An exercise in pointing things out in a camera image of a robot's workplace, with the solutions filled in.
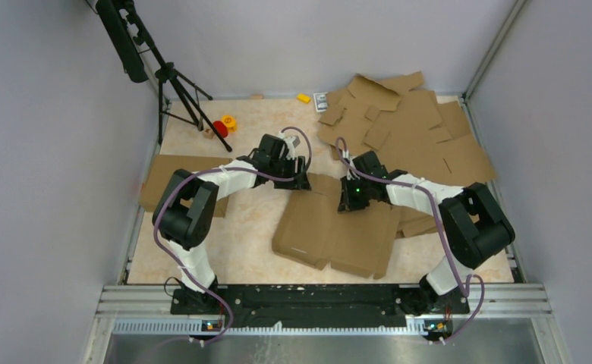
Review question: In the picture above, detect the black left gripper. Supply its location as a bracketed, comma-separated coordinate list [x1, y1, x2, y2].
[269, 155, 310, 191]

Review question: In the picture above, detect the cardboard box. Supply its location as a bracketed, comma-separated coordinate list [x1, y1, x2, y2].
[272, 174, 401, 280]
[140, 155, 232, 214]

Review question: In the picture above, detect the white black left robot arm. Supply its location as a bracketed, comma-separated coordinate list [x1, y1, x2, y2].
[153, 127, 313, 314]

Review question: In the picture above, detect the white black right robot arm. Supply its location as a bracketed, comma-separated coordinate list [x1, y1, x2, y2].
[339, 151, 515, 312]

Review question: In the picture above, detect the playing card box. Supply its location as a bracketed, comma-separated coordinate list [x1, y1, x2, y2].
[312, 93, 328, 113]

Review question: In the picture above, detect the folded closed cardboard box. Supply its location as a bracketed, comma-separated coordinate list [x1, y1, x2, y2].
[140, 155, 232, 214]

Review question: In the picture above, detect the yellow block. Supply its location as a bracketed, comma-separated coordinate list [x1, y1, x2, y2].
[297, 93, 311, 104]

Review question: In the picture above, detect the cardboard sheet pile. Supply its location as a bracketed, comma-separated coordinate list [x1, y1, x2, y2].
[316, 71, 498, 239]

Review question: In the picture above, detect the orange round toy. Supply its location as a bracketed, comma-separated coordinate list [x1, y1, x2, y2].
[221, 115, 238, 133]

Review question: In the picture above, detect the red round toy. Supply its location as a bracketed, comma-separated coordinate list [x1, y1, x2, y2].
[213, 121, 229, 138]

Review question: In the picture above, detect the small wooden cube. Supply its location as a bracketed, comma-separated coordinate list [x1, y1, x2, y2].
[203, 129, 215, 140]

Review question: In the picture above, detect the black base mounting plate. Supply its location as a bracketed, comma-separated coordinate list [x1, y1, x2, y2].
[170, 284, 470, 328]

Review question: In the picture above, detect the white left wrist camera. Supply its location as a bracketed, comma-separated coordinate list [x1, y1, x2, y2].
[278, 132, 301, 160]

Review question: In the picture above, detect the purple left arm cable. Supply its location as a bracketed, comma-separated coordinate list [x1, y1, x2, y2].
[153, 126, 313, 347]

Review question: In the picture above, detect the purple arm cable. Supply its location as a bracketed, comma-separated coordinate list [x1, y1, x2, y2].
[153, 126, 313, 347]
[335, 136, 486, 347]

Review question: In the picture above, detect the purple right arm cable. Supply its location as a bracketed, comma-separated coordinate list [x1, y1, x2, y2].
[335, 136, 486, 347]

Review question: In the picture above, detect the aluminium frame rail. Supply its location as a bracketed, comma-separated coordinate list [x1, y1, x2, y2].
[83, 284, 571, 363]

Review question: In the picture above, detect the black camera tripod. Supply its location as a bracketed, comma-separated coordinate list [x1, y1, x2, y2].
[86, 0, 233, 152]

